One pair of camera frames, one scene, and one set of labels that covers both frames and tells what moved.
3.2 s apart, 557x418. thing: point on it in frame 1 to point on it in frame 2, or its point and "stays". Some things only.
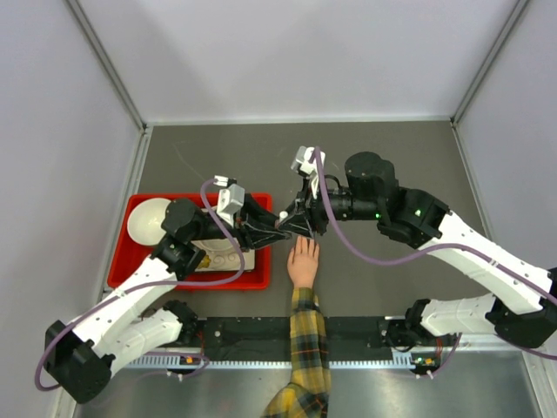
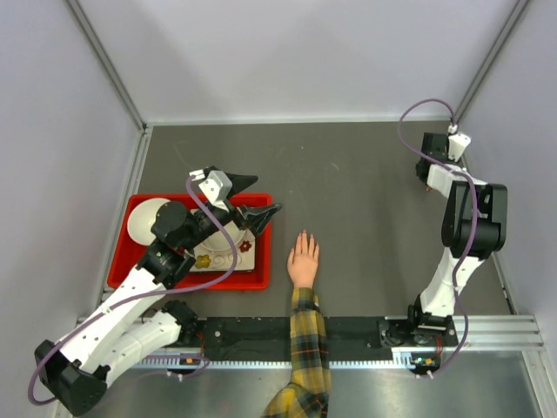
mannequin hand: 303,261 stays
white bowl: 144,220 stays
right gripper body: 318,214 to 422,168
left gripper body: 247,237 to 224,217
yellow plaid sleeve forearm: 308,394 stays
